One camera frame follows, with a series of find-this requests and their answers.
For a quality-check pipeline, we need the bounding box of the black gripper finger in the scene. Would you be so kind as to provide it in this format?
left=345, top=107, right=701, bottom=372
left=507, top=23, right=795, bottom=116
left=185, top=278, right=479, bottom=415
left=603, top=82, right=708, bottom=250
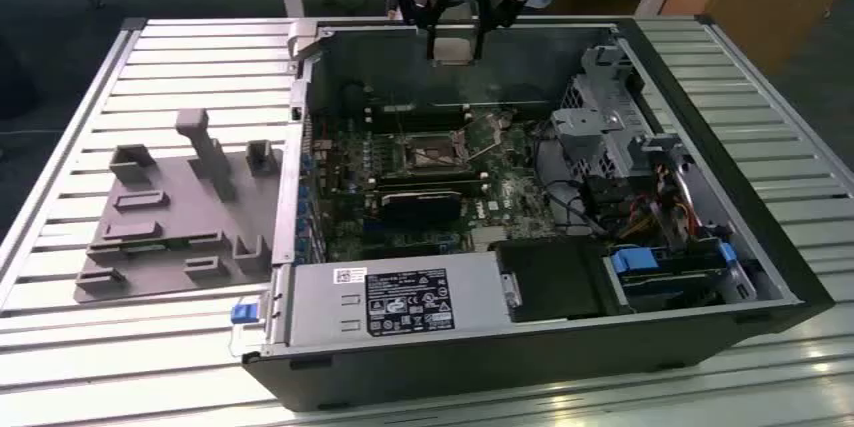
left=391, top=0, right=444, bottom=62
left=472, top=0, right=529, bottom=62

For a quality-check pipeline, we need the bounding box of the small square silver CPU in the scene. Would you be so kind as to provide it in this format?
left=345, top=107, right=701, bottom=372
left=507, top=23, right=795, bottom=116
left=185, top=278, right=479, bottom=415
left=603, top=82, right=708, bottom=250
left=431, top=39, right=479, bottom=68

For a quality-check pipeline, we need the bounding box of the metal socket cover frame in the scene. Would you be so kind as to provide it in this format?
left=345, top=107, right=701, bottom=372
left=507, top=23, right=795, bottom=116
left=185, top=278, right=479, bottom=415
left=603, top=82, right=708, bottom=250
left=456, top=110, right=516, bottom=168

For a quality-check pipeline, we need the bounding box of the thin metal locking lever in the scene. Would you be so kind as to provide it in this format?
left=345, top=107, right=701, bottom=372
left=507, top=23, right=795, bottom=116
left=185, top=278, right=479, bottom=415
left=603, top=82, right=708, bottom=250
left=475, top=121, right=513, bottom=159

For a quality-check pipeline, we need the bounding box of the CPU socket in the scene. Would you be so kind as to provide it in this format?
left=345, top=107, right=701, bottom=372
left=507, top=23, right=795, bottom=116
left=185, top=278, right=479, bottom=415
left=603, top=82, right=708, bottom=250
left=397, top=130, right=469, bottom=172

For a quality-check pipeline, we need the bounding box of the silver metal drive cage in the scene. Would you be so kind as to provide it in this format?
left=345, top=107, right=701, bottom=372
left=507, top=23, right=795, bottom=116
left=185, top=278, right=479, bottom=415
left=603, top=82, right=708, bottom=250
left=549, top=45, right=688, bottom=181

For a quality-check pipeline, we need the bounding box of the green motherboard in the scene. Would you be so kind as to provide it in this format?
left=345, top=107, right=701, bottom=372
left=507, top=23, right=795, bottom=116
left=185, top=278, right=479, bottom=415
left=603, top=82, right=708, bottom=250
left=302, top=96, right=555, bottom=266

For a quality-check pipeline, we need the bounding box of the black graphics card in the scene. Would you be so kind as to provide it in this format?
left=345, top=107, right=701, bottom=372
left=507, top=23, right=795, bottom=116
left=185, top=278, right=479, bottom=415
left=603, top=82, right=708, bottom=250
left=379, top=190, right=463, bottom=228

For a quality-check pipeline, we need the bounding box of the silver chipset heatsink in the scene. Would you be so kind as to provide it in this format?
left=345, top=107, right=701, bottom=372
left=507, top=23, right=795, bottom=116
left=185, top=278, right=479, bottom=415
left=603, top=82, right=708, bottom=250
left=469, top=226, right=512, bottom=248

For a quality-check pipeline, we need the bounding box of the blue disk carrier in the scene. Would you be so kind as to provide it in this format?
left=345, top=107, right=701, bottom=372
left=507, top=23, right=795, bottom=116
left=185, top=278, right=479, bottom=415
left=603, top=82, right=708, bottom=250
left=609, top=242, right=736, bottom=278

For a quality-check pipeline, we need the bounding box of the grey plastic parts rack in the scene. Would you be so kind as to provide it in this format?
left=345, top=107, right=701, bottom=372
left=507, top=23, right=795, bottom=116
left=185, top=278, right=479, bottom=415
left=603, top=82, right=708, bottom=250
left=70, top=109, right=288, bottom=304

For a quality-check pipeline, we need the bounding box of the silver power supply unit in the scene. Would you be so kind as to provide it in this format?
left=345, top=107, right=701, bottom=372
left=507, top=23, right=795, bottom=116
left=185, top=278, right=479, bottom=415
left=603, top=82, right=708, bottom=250
left=264, top=251, right=516, bottom=356

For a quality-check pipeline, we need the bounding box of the blue plastic case latch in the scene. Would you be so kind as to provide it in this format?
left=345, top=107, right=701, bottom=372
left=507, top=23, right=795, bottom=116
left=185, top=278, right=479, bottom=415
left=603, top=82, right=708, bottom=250
left=228, top=300, right=260, bottom=324

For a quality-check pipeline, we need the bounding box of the metal disk bay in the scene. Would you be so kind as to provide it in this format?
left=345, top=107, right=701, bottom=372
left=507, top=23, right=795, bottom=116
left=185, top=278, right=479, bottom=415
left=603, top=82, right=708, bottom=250
left=603, top=246, right=761, bottom=316

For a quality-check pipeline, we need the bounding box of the black open PC case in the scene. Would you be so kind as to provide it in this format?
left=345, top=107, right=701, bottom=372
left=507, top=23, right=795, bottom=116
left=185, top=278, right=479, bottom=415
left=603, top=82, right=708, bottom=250
left=240, top=15, right=836, bottom=413

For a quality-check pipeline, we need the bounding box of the thick black cable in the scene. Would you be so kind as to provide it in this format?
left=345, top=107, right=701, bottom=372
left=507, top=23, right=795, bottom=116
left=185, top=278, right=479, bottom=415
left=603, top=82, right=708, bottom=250
left=540, top=177, right=609, bottom=241

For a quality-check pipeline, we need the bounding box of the yellow wire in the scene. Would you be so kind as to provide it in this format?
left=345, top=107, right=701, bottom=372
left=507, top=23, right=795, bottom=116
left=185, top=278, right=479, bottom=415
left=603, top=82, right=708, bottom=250
left=616, top=196, right=668, bottom=239

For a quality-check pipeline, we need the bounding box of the orange wire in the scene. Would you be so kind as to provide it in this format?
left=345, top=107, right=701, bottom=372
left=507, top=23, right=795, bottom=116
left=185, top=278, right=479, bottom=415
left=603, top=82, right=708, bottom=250
left=656, top=165, right=703, bottom=241

